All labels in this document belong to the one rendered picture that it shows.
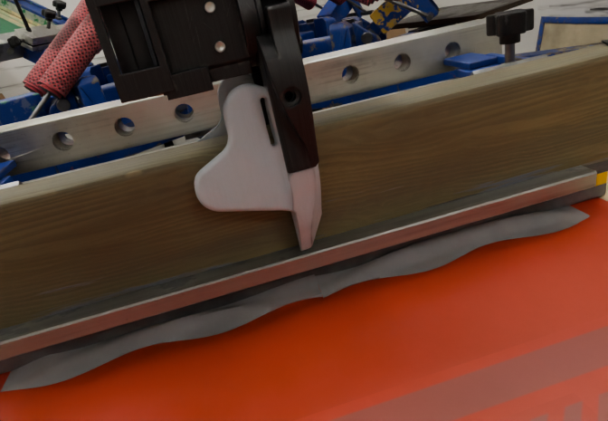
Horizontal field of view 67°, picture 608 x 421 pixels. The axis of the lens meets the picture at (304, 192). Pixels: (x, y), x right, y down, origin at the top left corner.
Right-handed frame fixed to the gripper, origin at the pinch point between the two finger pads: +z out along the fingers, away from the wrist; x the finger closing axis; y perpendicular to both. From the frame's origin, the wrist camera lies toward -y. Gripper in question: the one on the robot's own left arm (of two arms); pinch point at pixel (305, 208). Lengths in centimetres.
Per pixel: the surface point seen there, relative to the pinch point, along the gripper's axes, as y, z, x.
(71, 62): 26, -8, -69
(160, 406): 9.6, 4.8, 6.5
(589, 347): -9.4, 4.9, 11.0
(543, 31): -194, 36, -223
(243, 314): 5.0, 4.5, 1.9
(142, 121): 11.8, -1.7, -30.4
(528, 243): -12.6, 5.0, 2.8
